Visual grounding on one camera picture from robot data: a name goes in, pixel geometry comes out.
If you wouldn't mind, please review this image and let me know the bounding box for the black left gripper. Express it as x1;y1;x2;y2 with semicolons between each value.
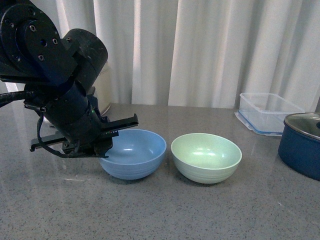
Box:
29;99;139;158

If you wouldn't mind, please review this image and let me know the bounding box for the blue bowl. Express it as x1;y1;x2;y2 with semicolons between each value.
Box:
99;129;167;180

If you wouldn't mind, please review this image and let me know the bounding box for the green bowl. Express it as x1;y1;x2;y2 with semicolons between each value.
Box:
171;133;242;184

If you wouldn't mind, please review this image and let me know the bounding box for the cream toaster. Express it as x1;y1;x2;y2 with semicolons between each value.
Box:
94;62;112;116

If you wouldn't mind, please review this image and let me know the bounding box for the white curtain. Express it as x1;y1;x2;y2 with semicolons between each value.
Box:
34;0;320;112

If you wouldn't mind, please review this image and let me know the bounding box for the clear plastic container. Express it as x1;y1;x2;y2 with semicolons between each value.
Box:
235;92;305;136

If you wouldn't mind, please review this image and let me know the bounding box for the blue saucepan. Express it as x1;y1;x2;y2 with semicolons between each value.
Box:
278;123;320;181

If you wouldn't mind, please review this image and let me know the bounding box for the glass pot lid blue knob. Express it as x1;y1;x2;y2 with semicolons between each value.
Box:
284;112;320;140

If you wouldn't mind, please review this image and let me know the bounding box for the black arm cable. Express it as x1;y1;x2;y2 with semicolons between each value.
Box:
0;90;109;159

